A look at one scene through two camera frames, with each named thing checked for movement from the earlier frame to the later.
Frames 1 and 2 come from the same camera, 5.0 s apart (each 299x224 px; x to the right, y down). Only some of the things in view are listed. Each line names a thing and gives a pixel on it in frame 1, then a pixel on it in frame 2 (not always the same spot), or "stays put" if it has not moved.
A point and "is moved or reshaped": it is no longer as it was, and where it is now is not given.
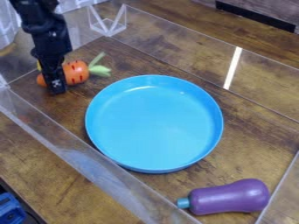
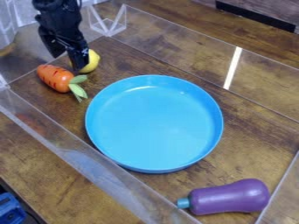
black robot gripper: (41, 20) to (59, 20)
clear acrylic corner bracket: (105, 26) stays put
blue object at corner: (12, 213) stays put
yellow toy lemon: (39, 66) to (92, 63)
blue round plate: (153, 123) stays put
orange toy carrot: (77, 72) is moved or reshaped
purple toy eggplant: (245, 196) stays put
